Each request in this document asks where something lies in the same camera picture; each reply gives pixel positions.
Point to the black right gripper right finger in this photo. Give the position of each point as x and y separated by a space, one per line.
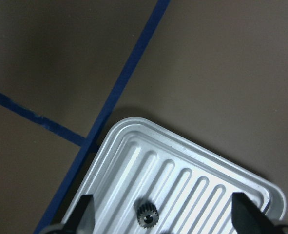
246 218

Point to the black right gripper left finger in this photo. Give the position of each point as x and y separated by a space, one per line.
82 219

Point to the small black bearing gear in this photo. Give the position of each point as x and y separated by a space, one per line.
147 215

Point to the ribbed aluminium tray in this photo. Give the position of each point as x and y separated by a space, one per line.
141 162

